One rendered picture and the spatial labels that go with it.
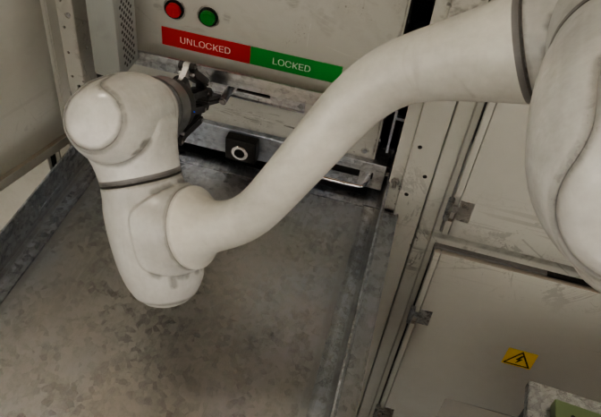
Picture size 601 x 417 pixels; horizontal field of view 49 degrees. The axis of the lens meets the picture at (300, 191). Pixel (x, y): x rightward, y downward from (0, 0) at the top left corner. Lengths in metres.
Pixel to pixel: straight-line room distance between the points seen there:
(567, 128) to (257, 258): 0.80
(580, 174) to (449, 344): 1.12
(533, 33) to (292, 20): 0.59
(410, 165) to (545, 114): 0.76
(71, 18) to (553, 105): 0.94
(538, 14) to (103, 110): 0.45
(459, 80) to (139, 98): 0.36
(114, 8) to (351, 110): 0.53
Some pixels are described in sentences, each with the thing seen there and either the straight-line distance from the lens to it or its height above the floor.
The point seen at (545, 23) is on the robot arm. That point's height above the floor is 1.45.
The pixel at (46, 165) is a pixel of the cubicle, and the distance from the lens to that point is 1.45.
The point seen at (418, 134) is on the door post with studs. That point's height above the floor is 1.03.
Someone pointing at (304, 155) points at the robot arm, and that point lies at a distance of 0.68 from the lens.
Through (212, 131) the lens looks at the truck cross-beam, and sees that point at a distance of 1.26.
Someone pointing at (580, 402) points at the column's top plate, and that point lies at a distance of 1.23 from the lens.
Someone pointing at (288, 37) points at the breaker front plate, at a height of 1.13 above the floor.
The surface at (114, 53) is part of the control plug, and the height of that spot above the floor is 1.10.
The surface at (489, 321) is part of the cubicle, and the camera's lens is 1.40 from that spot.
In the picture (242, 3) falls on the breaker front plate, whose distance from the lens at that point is 1.11.
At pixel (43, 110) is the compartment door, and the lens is 1.32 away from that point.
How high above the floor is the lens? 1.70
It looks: 43 degrees down
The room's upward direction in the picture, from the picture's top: 8 degrees clockwise
